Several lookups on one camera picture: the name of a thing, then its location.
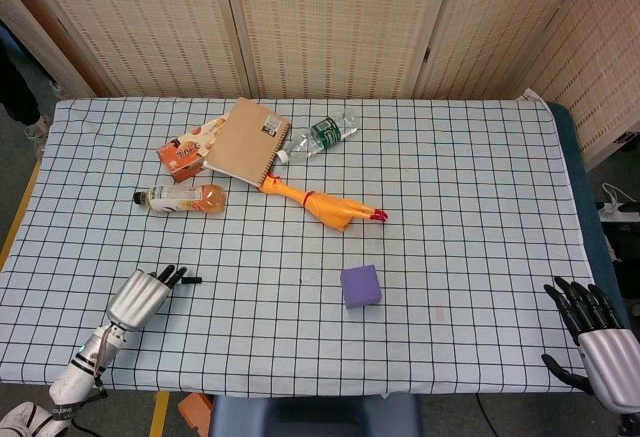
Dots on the clear water bottle green label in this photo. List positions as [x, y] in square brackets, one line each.
[320, 136]

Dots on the yellow rubber chicken toy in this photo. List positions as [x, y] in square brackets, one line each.
[327, 208]

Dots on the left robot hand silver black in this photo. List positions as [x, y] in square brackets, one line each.
[137, 299]

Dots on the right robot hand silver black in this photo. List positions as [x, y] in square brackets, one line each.
[607, 357]

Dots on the blue robot base seat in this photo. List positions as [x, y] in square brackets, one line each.
[315, 417]

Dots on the brown spiral notebook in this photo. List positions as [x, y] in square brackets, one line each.
[247, 142]

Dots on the green marker black cap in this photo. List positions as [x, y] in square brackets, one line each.
[192, 280]

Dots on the orange box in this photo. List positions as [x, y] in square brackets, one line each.
[196, 411]

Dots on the woven folding screen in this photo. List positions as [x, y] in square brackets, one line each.
[330, 22]

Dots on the blue checked tablecloth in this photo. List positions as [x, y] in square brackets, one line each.
[400, 237]

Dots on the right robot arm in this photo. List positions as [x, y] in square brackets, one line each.
[631, 426]

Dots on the orange drink carton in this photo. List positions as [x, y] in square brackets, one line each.
[182, 157]

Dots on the person in dark trousers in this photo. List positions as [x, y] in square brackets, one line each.
[17, 87]

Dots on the black equipment case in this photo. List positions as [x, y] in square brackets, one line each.
[625, 257]

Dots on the purple foam cube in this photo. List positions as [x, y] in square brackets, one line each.
[361, 287]

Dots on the orange juice bottle black cap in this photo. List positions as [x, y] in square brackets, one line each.
[180, 200]

